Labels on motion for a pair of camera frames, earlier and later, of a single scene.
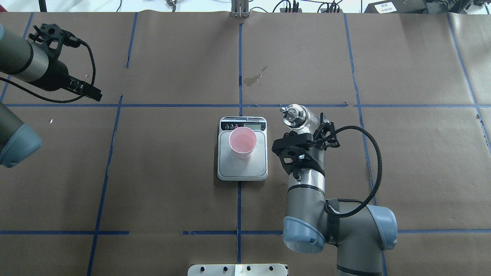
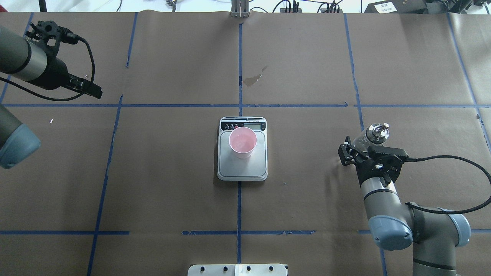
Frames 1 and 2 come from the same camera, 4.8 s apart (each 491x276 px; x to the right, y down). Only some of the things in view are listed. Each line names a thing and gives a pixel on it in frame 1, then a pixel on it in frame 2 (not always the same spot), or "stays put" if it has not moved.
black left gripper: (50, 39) stays put
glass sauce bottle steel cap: (296, 117) → (378, 133)
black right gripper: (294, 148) → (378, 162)
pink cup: (243, 140) stays put
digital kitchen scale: (242, 149) stays put
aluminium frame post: (240, 9) stays put
